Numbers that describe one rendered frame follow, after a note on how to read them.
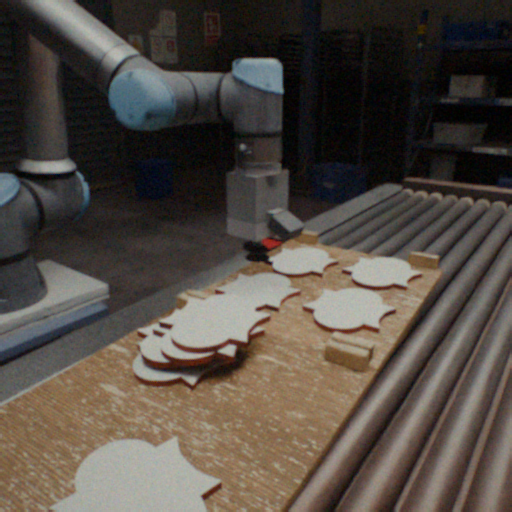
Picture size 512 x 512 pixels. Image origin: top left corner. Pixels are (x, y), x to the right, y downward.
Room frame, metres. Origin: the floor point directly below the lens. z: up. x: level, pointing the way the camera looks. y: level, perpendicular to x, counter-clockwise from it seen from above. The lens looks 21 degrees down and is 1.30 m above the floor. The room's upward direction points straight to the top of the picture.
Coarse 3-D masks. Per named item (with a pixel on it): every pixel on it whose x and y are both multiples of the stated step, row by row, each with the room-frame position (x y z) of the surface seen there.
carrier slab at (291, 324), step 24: (264, 264) 0.90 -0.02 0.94; (312, 288) 0.78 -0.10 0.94; (336, 288) 0.78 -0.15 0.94; (360, 288) 0.78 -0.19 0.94; (408, 288) 0.78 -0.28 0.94; (432, 288) 0.79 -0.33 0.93; (264, 312) 0.69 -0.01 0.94; (288, 312) 0.69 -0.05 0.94; (408, 312) 0.69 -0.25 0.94; (288, 336) 0.61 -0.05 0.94; (312, 336) 0.61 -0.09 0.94; (360, 336) 0.61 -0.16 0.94; (384, 336) 0.61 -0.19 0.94; (384, 360) 0.55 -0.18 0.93
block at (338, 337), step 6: (336, 336) 0.56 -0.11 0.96; (342, 336) 0.56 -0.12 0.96; (348, 336) 0.56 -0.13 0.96; (336, 342) 0.56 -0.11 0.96; (342, 342) 0.56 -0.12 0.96; (348, 342) 0.55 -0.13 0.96; (354, 342) 0.55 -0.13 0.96; (360, 342) 0.55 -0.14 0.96; (366, 342) 0.55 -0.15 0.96; (360, 348) 0.54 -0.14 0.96; (366, 348) 0.54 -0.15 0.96; (372, 348) 0.54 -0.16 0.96; (372, 354) 0.54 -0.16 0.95
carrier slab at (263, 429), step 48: (48, 384) 0.49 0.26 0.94; (96, 384) 0.49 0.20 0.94; (240, 384) 0.49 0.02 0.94; (288, 384) 0.49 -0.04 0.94; (336, 384) 0.49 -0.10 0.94; (0, 432) 0.41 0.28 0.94; (48, 432) 0.41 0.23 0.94; (96, 432) 0.41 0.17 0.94; (144, 432) 0.41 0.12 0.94; (192, 432) 0.41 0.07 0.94; (240, 432) 0.41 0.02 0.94; (288, 432) 0.41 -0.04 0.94; (336, 432) 0.41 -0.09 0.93; (0, 480) 0.34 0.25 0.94; (48, 480) 0.34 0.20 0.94; (240, 480) 0.34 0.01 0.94; (288, 480) 0.34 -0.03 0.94
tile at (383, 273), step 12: (360, 264) 0.87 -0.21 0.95; (372, 264) 0.87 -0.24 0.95; (384, 264) 0.87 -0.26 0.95; (396, 264) 0.87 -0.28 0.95; (408, 264) 0.87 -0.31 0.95; (360, 276) 0.81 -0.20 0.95; (372, 276) 0.81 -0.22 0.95; (384, 276) 0.81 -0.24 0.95; (396, 276) 0.81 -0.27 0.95; (408, 276) 0.81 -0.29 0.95; (420, 276) 0.83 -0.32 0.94; (372, 288) 0.77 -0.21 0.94; (384, 288) 0.77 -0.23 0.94
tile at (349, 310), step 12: (348, 288) 0.75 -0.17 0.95; (324, 300) 0.71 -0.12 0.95; (336, 300) 0.71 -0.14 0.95; (348, 300) 0.71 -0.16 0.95; (360, 300) 0.71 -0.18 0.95; (372, 300) 0.71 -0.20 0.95; (312, 312) 0.68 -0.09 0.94; (324, 312) 0.66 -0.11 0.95; (336, 312) 0.66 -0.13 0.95; (348, 312) 0.66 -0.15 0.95; (360, 312) 0.66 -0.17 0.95; (372, 312) 0.66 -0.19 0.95; (384, 312) 0.67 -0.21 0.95; (324, 324) 0.63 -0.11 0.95; (336, 324) 0.63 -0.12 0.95; (348, 324) 0.63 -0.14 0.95; (360, 324) 0.63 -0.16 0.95; (372, 324) 0.63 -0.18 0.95
